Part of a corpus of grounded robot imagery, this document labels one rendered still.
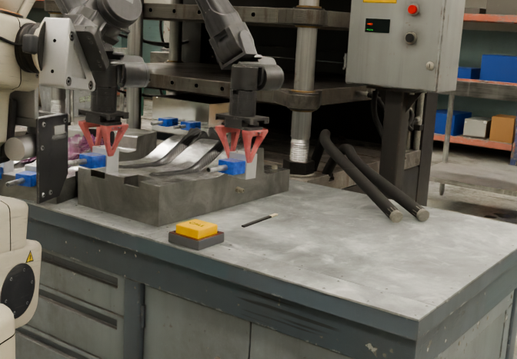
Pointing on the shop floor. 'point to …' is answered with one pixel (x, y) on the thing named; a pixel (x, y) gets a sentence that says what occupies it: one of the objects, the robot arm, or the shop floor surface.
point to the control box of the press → (403, 48)
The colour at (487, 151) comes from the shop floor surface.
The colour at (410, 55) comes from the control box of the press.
